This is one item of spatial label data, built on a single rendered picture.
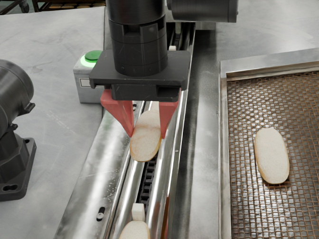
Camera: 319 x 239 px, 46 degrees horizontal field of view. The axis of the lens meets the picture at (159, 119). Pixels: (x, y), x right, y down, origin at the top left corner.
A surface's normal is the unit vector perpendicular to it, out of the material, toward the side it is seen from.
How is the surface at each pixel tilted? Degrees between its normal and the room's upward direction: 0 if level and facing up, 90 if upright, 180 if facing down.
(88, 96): 90
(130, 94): 90
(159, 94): 0
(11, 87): 62
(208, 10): 109
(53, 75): 0
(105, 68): 0
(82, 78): 90
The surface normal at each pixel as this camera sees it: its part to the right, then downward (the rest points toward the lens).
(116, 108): -0.11, 0.85
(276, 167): -0.18, -0.68
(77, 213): -0.04, -0.80
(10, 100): 0.93, -0.13
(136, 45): 0.00, 0.60
